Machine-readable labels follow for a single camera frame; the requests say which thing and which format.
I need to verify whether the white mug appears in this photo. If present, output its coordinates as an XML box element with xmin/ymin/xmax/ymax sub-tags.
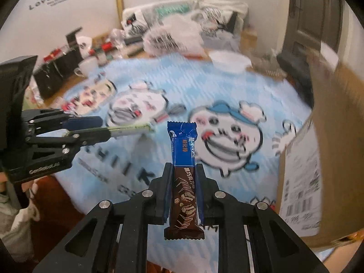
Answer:
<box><xmin>74</xmin><ymin>56</ymin><xmax>99</xmax><ymax>78</ymax></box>

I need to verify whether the teal patterned pillow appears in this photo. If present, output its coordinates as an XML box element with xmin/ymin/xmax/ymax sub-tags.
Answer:
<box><xmin>154</xmin><ymin>2</ymin><xmax>192</xmax><ymax>20</ymax></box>

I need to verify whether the dark brown door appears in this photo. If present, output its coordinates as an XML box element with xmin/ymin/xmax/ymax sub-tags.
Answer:
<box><xmin>283</xmin><ymin>0</ymin><xmax>342</xmax><ymax>57</ymax></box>

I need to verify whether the black box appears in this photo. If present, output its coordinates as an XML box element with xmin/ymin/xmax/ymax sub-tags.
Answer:
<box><xmin>33</xmin><ymin>48</ymin><xmax>83</xmax><ymax>99</ymax></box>

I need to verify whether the white printed pillow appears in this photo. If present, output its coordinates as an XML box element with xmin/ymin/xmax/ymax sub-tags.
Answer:
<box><xmin>196</xmin><ymin>7</ymin><xmax>238</xmax><ymax>37</ymax></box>

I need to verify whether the white plastic bowl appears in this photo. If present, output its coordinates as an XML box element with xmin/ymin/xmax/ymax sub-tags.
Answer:
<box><xmin>209</xmin><ymin>50</ymin><xmax>252</xmax><ymax>74</ymax></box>

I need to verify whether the small cardboard box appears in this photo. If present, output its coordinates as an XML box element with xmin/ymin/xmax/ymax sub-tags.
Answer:
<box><xmin>240</xmin><ymin>27</ymin><xmax>258</xmax><ymax>52</ymax></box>

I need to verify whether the blue brown chocolate bar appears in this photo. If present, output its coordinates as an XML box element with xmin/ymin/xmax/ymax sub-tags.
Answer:
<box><xmin>164</xmin><ymin>121</ymin><xmax>205</xmax><ymax>240</ymax></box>

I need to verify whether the white plastic bag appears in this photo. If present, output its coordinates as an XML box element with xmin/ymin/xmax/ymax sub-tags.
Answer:
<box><xmin>143</xmin><ymin>14</ymin><xmax>205</xmax><ymax>57</ymax></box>

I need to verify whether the brown cardboard box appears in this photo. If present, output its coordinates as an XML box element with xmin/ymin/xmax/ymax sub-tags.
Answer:
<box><xmin>276</xmin><ymin>50</ymin><xmax>363</xmax><ymax>249</ymax></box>

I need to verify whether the blue cartoon tablecloth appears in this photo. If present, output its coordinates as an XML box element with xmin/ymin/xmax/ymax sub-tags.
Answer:
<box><xmin>53</xmin><ymin>52</ymin><xmax>313</xmax><ymax>273</ymax></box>

